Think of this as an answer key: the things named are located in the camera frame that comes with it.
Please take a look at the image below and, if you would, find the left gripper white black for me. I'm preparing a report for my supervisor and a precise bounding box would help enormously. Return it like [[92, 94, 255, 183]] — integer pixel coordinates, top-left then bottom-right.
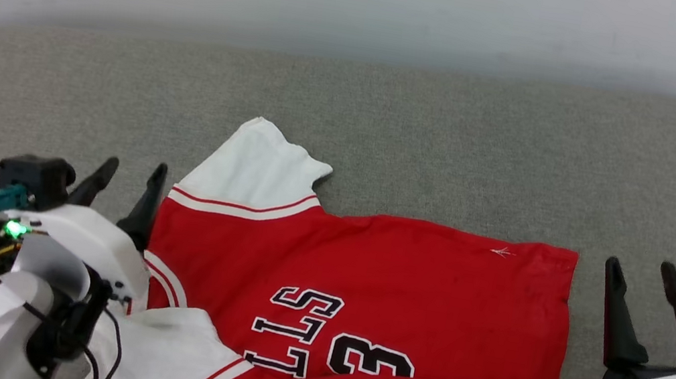
[[0, 137, 170, 317]]

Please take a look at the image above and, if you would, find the red and white basketball jersey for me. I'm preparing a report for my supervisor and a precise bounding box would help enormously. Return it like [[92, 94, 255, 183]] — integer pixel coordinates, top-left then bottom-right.
[[76, 94, 604, 379]]

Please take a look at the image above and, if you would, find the grey fabric sofa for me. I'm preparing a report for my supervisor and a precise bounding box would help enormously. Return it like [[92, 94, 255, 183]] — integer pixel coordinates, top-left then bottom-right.
[[0, 0, 676, 379]]

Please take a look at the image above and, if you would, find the teal cable connector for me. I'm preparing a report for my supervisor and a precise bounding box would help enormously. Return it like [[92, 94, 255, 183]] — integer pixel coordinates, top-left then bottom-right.
[[0, 181, 35, 224]]

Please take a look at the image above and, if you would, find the black camera cable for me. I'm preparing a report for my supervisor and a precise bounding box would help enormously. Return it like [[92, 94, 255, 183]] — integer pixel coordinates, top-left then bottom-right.
[[0, 216, 123, 379]]

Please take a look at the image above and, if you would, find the thin black cable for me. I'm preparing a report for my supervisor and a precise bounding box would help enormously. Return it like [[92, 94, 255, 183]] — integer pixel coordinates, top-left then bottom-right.
[[90, 307, 130, 379]]

